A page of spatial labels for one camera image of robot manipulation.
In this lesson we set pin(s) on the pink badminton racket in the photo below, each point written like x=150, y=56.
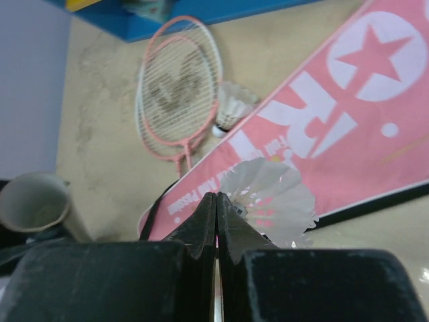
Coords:
x=186, y=25
x=170, y=94

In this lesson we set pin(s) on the black shuttlecock tube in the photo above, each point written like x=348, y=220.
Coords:
x=39, y=205

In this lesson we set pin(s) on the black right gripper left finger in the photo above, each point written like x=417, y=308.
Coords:
x=167, y=280

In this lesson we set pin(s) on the white shuttlecock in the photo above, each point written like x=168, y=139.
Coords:
x=235, y=103
x=271, y=197

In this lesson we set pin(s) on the pink badminton racket lower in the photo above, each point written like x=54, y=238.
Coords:
x=170, y=94

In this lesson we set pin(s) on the pink badminton racket upper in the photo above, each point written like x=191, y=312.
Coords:
x=186, y=25

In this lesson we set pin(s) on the pink sport racket bag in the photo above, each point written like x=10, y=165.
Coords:
x=352, y=119

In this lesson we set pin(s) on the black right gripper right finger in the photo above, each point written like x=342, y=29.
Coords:
x=262, y=282

